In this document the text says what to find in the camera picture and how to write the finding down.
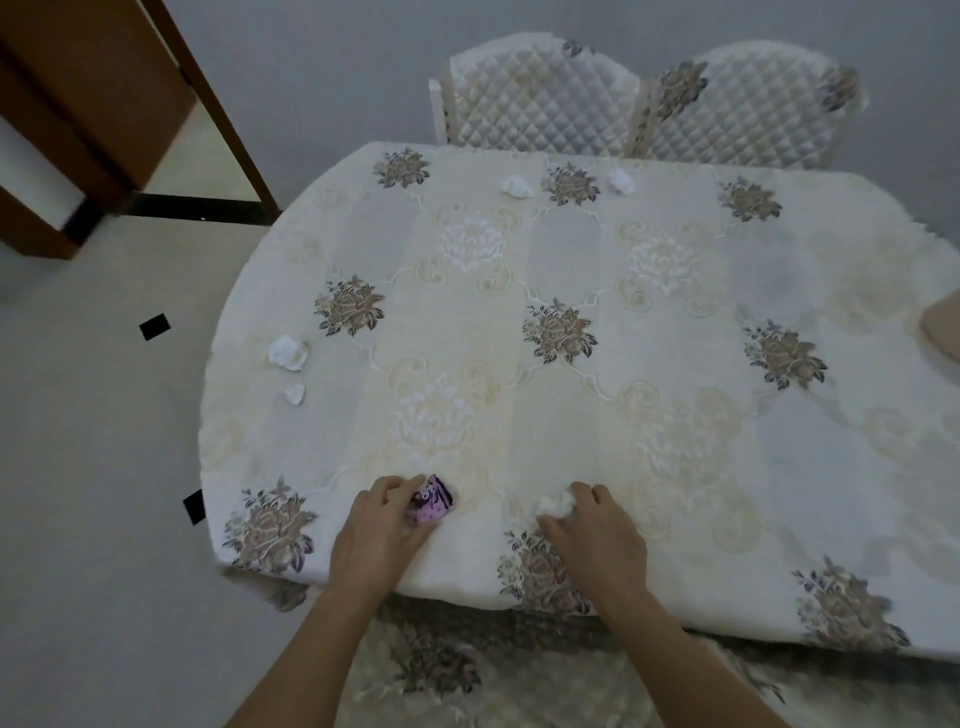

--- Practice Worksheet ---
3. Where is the white floral tablecloth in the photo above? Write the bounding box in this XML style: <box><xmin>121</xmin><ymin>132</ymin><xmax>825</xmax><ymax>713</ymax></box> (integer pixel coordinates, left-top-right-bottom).
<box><xmin>198</xmin><ymin>141</ymin><xmax>960</xmax><ymax>665</ymax></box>

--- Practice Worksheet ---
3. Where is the person's left forearm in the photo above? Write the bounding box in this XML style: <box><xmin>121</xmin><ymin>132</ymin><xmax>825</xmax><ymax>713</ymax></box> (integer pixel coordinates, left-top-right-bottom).
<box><xmin>223</xmin><ymin>583</ymin><xmax>393</xmax><ymax>728</ymax></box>

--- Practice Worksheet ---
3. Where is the brown wooden door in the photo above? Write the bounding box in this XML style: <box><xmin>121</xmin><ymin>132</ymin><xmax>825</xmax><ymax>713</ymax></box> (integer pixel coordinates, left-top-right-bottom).
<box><xmin>0</xmin><ymin>0</ymin><xmax>198</xmax><ymax>261</ymax></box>

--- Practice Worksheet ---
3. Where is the white floral chair seat cover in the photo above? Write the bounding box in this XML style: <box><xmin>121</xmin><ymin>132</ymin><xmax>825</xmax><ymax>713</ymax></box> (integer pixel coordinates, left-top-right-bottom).
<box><xmin>330</xmin><ymin>596</ymin><xmax>960</xmax><ymax>728</ymax></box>

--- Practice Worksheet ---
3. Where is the white quilted chair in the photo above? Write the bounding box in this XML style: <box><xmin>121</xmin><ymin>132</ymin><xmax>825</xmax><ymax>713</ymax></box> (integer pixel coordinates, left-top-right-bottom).
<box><xmin>628</xmin><ymin>39</ymin><xmax>871</xmax><ymax>172</ymax></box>
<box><xmin>429</xmin><ymin>31</ymin><xmax>645</xmax><ymax>157</ymax></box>

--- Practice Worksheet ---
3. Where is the person's right forearm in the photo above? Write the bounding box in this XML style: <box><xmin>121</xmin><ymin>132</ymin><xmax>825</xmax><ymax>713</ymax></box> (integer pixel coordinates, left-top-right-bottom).
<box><xmin>594</xmin><ymin>592</ymin><xmax>790</xmax><ymax>728</ymax></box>

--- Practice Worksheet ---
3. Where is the person's right hand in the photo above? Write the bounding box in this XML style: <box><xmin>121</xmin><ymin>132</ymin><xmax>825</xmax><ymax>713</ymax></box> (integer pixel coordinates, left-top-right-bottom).
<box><xmin>536</xmin><ymin>482</ymin><xmax>651</xmax><ymax>613</ymax></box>

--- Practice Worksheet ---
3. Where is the purple patterned packet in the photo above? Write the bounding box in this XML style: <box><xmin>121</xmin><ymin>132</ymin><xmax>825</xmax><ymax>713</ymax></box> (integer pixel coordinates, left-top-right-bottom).
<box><xmin>405</xmin><ymin>474</ymin><xmax>457</xmax><ymax>525</ymax></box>

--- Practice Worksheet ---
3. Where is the person's left hand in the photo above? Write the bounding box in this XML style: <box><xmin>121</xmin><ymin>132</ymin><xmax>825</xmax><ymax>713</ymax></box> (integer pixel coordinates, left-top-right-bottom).
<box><xmin>327</xmin><ymin>474</ymin><xmax>441</xmax><ymax>603</ymax></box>

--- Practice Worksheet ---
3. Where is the brown wooden door frame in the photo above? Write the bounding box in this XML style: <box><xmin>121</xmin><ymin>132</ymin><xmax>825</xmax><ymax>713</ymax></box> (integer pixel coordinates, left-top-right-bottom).
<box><xmin>139</xmin><ymin>0</ymin><xmax>283</xmax><ymax>225</ymax></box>

